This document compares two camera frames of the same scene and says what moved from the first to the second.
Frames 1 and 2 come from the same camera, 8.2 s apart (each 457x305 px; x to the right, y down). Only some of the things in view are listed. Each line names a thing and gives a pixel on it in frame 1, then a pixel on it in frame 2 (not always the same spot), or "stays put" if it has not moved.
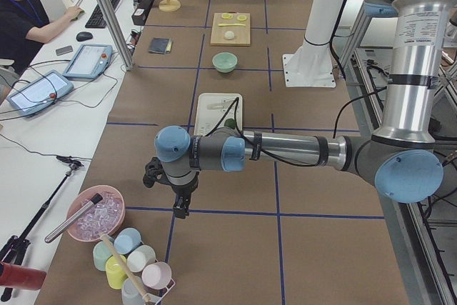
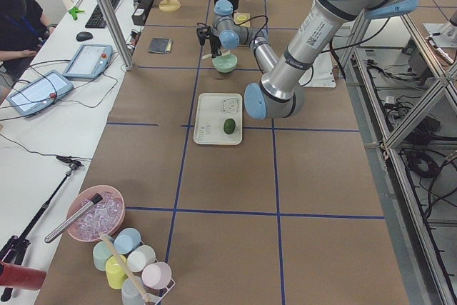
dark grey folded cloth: [161, 46] stays put
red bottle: [21, 277] stays put
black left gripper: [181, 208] -> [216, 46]
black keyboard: [96, 20] stays put
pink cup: [156, 275] stays put
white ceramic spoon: [215, 106] -> [226, 51]
